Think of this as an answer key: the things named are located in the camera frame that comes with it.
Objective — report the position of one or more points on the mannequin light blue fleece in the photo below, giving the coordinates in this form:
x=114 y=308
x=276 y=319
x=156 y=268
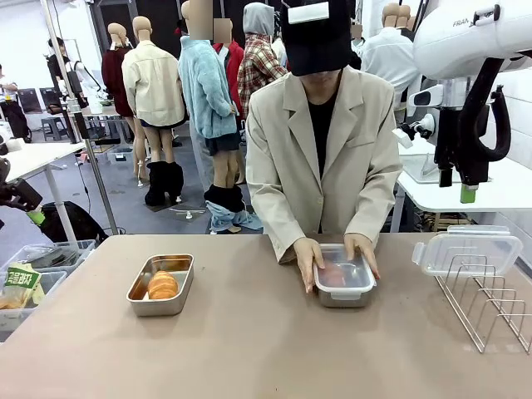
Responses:
x=203 y=91

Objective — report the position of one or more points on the mannequin black white scarf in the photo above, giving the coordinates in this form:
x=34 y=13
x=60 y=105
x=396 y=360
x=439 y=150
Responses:
x=279 y=41

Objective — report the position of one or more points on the clear plastic bin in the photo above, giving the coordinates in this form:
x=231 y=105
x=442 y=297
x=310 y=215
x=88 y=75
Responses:
x=79 y=248
x=54 y=282

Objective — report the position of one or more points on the mannequin red jacket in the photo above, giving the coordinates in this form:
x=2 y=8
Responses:
x=234 y=62

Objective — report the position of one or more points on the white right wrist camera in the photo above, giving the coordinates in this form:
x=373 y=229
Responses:
x=403 y=137

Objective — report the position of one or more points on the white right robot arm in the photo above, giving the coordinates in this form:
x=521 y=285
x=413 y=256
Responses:
x=457 y=50

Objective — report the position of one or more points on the steel container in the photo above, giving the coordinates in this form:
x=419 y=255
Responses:
x=345 y=302
x=156 y=307

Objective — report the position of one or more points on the grey stool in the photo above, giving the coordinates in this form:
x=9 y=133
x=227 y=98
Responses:
x=54 y=121

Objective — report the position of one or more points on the person left forearm beige sleeve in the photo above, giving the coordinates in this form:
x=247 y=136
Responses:
x=372 y=212

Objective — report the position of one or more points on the mannequin dark red sweater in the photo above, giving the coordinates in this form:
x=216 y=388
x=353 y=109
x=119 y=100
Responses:
x=114 y=79

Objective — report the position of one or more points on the person right forearm beige sleeve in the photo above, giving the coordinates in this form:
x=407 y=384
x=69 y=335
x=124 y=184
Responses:
x=282 y=232

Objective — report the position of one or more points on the aluminium frame post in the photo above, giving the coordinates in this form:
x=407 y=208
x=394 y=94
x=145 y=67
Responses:
x=95 y=166

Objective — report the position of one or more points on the green snack bag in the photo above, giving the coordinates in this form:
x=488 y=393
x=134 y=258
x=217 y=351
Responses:
x=21 y=279

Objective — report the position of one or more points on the seated background person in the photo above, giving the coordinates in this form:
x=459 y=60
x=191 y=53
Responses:
x=14 y=116

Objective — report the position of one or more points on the black bag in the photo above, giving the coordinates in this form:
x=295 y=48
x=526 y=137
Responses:
x=79 y=224

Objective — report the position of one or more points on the mannequin cream jacket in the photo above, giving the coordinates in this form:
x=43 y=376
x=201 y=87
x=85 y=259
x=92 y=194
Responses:
x=151 y=83

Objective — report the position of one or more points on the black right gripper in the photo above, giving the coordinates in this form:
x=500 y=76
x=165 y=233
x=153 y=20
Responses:
x=451 y=141

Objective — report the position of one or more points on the person left hand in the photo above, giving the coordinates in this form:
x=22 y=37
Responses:
x=361 y=249

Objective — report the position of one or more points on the mannequin plaid shirt green trousers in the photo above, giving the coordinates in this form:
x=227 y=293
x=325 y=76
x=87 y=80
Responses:
x=262 y=66

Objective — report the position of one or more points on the standing background person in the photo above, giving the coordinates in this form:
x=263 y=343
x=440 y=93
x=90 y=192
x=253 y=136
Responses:
x=72 y=79

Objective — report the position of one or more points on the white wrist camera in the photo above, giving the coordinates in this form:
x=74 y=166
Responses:
x=10 y=144
x=403 y=137

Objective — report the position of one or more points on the mannequin white shirt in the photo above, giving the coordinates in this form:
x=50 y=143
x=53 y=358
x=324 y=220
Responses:
x=390 y=58

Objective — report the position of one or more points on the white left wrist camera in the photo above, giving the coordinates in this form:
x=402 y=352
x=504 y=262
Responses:
x=10 y=144

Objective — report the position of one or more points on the golden croissant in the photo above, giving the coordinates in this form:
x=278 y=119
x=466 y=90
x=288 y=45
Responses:
x=334 y=274
x=163 y=286

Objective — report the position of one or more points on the person right hand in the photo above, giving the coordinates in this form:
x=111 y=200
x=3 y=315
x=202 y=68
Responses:
x=309 y=262

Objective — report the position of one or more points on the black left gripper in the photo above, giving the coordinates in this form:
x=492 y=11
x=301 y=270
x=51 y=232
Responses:
x=4 y=172

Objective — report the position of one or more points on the mannequin black coat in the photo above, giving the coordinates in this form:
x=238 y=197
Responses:
x=409 y=23

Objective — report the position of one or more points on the person in beige blazer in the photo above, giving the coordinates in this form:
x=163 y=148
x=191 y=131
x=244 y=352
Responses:
x=282 y=145

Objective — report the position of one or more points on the clear plastic lid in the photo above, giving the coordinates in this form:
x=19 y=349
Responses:
x=469 y=249
x=353 y=287

